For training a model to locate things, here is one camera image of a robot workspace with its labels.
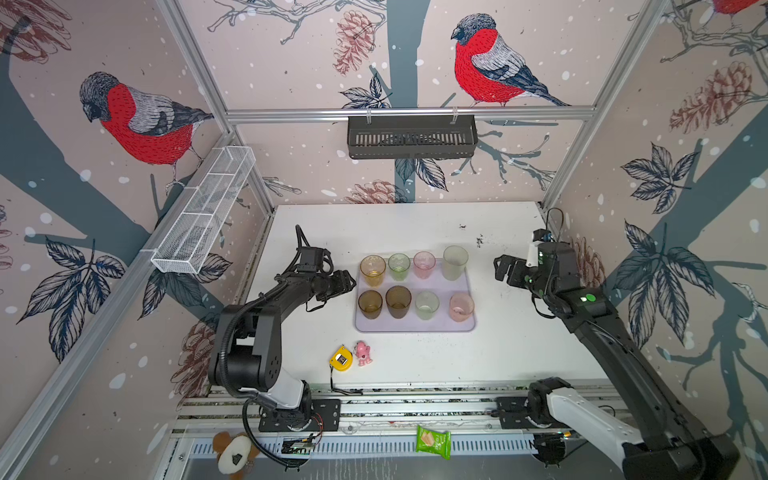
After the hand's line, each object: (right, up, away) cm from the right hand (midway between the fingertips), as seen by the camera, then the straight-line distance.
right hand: (508, 265), depth 77 cm
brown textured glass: (-38, -14, +14) cm, 42 cm away
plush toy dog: (-66, -42, -11) cm, 79 cm away
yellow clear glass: (-37, -3, +19) cm, 42 cm away
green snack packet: (-21, -41, -9) cm, 47 cm away
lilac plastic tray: (-14, -11, +21) cm, 27 cm away
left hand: (-45, -8, +14) cm, 48 cm away
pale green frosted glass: (-10, -1, +21) cm, 23 cm away
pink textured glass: (-9, -14, +14) cm, 22 cm away
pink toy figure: (-39, -25, +4) cm, 47 cm away
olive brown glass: (-29, -11, +9) cm, 32 cm away
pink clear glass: (-20, -2, +23) cm, 31 cm away
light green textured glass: (-20, -14, +15) cm, 28 cm away
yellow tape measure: (-45, -27, +4) cm, 52 cm away
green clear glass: (-28, -2, +21) cm, 36 cm away
